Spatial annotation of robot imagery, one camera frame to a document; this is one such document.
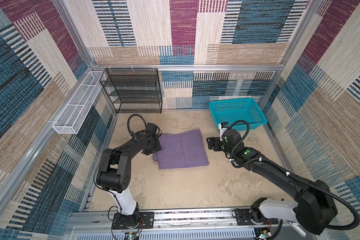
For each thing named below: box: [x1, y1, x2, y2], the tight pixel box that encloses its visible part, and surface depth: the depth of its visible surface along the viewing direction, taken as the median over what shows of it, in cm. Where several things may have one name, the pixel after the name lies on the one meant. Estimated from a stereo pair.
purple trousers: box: [153, 129, 210, 170], surface depth 96 cm
